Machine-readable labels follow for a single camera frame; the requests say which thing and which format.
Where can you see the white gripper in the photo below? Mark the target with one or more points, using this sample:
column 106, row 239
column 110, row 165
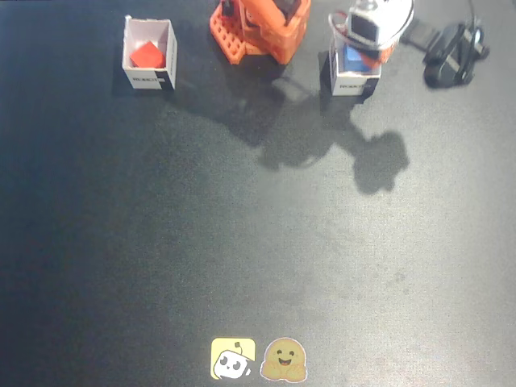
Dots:
column 380, row 56

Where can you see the blue cube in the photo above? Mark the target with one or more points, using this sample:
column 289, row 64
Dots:
column 354, row 60

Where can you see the red cube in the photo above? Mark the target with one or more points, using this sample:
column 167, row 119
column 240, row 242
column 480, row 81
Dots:
column 147, row 55

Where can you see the orange and white robot arm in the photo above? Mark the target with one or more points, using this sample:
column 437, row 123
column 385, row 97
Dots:
column 262, row 8

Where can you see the orange robot base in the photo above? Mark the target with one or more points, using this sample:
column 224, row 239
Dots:
column 278, row 44

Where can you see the white cardboard box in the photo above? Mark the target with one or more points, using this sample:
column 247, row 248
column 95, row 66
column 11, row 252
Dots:
column 354, row 85
column 151, row 78

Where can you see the hugging face emoji sticker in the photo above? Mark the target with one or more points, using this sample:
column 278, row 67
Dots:
column 284, row 359

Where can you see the yellow robot face sticker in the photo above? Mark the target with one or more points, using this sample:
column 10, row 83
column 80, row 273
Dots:
column 232, row 359

